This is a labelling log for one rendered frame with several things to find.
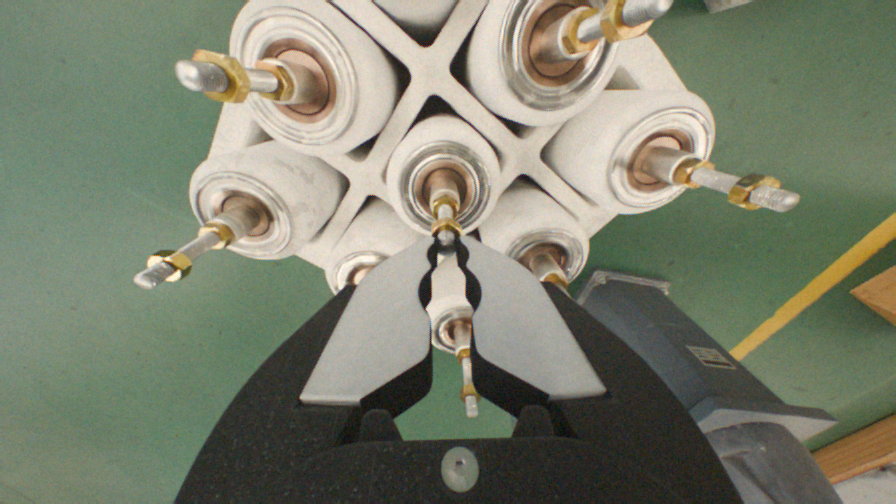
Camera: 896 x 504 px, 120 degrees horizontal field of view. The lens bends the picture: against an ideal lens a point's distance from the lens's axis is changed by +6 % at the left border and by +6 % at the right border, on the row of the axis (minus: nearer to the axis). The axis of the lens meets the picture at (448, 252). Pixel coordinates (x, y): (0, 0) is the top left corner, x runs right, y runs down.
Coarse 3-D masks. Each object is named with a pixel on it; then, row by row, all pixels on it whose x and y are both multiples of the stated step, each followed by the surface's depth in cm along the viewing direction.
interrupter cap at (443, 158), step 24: (432, 144) 19; (456, 144) 19; (408, 168) 20; (432, 168) 20; (456, 168) 20; (480, 168) 20; (408, 192) 21; (480, 192) 21; (408, 216) 22; (432, 216) 22
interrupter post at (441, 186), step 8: (432, 184) 21; (440, 184) 19; (448, 184) 19; (432, 192) 19; (440, 192) 18; (448, 192) 18; (456, 192) 19; (432, 200) 18; (456, 200) 18; (432, 208) 18
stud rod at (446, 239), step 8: (440, 208) 17; (448, 208) 17; (440, 216) 16; (448, 216) 15; (440, 232) 14; (448, 232) 14; (440, 240) 13; (448, 240) 13; (440, 248) 13; (448, 248) 13; (448, 256) 13
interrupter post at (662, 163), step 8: (656, 152) 19; (664, 152) 19; (672, 152) 18; (680, 152) 18; (688, 152) 18; (648, 160) 20; (656, 160) 19; (664, 160) 18; (672, 160) 18; (680, 160) 17; (648, 168) 20; (656, 168) 19; (664, 168) 18; (672, 168) 18; (656, 176) 19; (664, 176) 18; (672, 176) 18; (672, 184) 18; (680, 184) 18
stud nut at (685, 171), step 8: (688, 160) 17; (696, 160) 17; (704, 160) 16; (680, 168) 17; (688, 168) 17; (696, 168) 17; (712, 168) 17; (680, 176) 17; (688, 176) 17; (688, 184) 17; (696, 184) 17
